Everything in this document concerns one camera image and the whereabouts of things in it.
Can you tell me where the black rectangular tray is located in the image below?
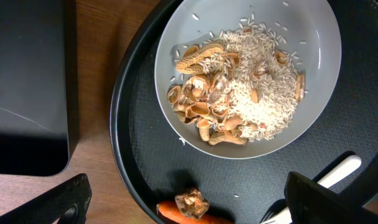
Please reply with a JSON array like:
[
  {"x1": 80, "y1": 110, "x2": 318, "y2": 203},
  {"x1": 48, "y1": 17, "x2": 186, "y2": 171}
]
[{"x1": 0, "y1": 0, "x2": 79, "y2": 177}]

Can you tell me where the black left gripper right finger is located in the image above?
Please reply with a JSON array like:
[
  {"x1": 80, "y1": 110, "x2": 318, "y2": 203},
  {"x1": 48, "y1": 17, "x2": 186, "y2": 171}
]
[{"x1": 284, "y1": 172, "x2": 378, "y2": 224}]

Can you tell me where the round black tray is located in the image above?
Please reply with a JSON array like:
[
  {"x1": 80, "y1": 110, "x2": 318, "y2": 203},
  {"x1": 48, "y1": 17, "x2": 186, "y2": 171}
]
[{"x1": 109, "y1": 1, "x2": 378, "y2": 223}]

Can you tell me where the brown walnut shell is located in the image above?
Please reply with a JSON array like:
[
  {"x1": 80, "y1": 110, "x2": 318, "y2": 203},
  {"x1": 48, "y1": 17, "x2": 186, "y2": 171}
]
[{"x1": 175, "y1": 188, "x2": 210, "y2": 220}]

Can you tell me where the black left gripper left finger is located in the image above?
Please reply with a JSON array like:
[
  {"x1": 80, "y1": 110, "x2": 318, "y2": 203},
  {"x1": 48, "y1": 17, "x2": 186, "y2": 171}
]
[{"x1": 0, "y1": 173, "x2": 92, "y2": 224}]

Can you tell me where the white plastic fork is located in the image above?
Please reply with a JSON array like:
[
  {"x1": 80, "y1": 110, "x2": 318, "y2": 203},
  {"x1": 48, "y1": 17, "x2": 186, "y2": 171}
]
[{"x1": 261, "y1": 155, "x2": 362, "y2": 224}]

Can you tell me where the grey bowl with food scraps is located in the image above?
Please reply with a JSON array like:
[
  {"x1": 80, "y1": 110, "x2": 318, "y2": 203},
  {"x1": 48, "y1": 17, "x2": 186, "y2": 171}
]
[{"x1": 154, "y1": 0, "x2": 341, "y2": 159}]

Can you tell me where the orange carrot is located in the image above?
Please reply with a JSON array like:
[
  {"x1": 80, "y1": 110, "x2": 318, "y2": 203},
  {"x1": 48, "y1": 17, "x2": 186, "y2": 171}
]
[{"x1": 156, "y1": 201, "x2": 234, "y2": 224}]

